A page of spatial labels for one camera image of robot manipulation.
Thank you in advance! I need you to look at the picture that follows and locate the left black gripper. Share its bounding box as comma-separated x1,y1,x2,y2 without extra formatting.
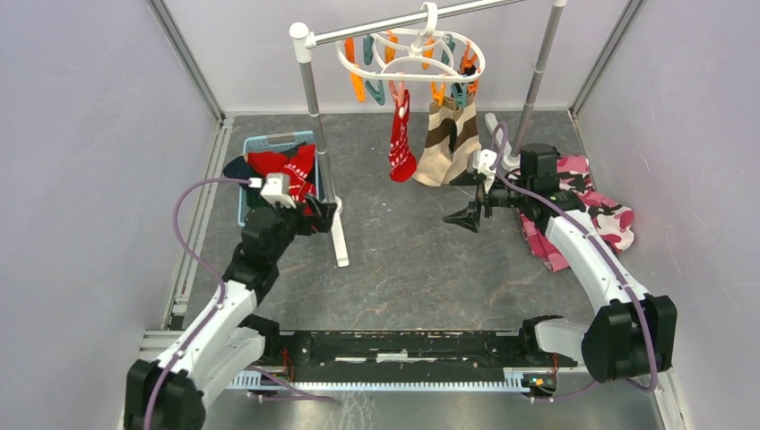
264,193,337,263

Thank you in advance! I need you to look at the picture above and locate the teal clothespin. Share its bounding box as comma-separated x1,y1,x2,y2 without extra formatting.
451,82,468,109
440,33,456,67
362,35,385,106

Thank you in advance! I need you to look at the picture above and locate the orange clothespin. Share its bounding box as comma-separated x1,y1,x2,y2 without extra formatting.
463,64,479,96
343,38,366,103
459,41,478,75
430,82,445,107

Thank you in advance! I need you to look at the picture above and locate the pink clothespin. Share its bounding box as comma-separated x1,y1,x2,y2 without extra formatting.
388,81,408,116

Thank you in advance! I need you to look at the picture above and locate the pink camouflage bag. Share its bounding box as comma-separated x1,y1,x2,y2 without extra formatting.
519,155,635,272

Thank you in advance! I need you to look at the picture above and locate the white clip hanger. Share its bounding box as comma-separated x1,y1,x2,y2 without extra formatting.
331,1,492,84

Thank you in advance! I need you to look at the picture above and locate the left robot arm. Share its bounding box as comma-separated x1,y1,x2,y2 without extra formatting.
124,194,338,429

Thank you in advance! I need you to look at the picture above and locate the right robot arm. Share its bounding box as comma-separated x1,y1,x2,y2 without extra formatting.
444,143,678,391

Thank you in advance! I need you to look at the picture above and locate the light blue plastic basket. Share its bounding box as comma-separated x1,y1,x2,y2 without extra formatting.
237,131,315,227

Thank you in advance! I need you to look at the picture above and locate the navy blue sock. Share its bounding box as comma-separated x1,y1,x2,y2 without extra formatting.
222,155,252,180

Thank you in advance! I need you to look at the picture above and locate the silver white drying rack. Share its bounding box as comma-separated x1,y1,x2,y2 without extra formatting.
288,0,568,270

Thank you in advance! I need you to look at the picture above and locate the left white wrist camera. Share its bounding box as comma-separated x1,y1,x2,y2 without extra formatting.
247,172,297,209

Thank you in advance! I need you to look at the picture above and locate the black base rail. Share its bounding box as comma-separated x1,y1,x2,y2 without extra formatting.
252,331,577,385

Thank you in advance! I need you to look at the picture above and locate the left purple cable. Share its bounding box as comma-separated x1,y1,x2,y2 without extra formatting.
142,176,337,430

